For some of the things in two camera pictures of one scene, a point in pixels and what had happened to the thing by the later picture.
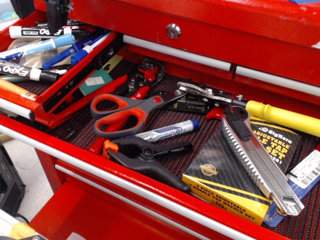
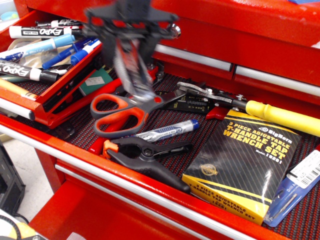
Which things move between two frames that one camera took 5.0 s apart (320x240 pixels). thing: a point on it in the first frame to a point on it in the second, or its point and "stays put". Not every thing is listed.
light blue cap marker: x=56 y=40 stays put
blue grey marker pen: x=168 y=131 stays put
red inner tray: x=39 y=67 stays put
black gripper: x=57 y=13 to x=134 y=22
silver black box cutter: x=236 y=120 to x=131 y=69
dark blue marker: x=75 y=48 stays put
